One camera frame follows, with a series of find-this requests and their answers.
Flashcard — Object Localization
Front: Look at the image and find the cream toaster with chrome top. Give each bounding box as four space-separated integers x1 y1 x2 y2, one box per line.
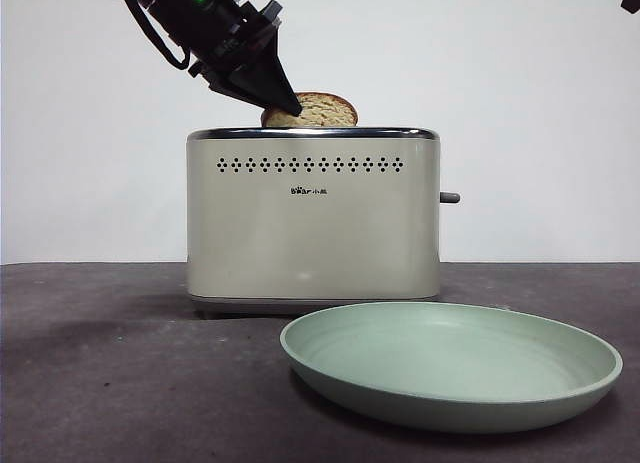
185 126 442 319

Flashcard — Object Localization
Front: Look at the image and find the square toast bread slice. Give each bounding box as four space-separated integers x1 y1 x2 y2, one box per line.
260 91 360 129

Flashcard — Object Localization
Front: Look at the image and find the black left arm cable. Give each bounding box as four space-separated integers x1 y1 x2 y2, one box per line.
74 0 192 70

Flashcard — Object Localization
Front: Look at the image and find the pale green plate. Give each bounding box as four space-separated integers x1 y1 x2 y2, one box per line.
279 301 625 435

